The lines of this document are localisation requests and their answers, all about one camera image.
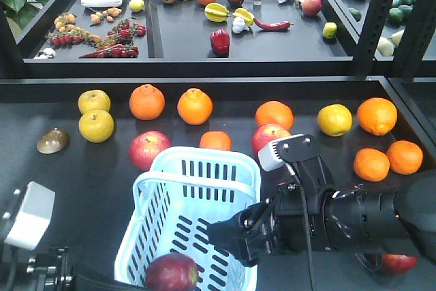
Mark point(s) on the pink red apple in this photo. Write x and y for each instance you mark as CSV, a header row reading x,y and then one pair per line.
x,y
145,147
266,133

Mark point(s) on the small orange front left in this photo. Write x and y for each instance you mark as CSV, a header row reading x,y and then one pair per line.
x,y
217,140

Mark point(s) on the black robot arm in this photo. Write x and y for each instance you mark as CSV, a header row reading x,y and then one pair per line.
x,y
397,220

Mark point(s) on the yellow round citrus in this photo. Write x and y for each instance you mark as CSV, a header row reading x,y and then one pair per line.
x,y
335,120

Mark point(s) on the black wooden produce table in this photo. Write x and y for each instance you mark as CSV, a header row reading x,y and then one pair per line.
x,y
92,182

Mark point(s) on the pink red apple centre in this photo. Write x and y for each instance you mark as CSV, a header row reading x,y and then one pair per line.
x,y
266,133

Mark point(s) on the large orange far right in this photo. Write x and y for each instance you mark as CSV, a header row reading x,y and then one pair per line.
x,y
377,116

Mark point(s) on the dark red apple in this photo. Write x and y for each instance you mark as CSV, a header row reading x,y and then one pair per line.
x,y
172,271
396,264

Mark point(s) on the white garlic bulb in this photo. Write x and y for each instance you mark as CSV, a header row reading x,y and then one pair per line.
x,y
239,25

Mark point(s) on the orange behind centre apple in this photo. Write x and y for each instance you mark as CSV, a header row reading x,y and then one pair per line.
x,y
275,112

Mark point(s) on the back display tray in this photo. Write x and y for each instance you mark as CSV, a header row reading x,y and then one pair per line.
x,y
320,42

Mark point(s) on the light blue plastic basket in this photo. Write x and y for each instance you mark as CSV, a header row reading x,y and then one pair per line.
x,y
185,190

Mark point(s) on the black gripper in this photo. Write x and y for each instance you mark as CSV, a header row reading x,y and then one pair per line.
x,y
298,217
49,272

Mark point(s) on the pink red apple left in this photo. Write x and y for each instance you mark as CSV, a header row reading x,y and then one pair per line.
x,y
145,147

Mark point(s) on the red bell pepper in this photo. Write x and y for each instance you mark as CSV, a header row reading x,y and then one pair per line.
x,y
220,42

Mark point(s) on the orange back left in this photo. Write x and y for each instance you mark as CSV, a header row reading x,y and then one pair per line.
x,y
146,102

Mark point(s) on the black upright rack post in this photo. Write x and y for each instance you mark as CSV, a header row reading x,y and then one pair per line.
x,y
371,32

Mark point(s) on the orange front right inner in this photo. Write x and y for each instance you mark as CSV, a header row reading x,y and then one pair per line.
x,y
371,165

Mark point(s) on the orange front right outer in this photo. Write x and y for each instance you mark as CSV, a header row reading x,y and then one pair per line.
x,y
405,157

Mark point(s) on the red chili pepper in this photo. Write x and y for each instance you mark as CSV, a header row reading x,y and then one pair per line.
x,y
273,27

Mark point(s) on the brown mushroom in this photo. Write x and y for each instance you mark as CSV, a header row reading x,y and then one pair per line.
x,y
53,141

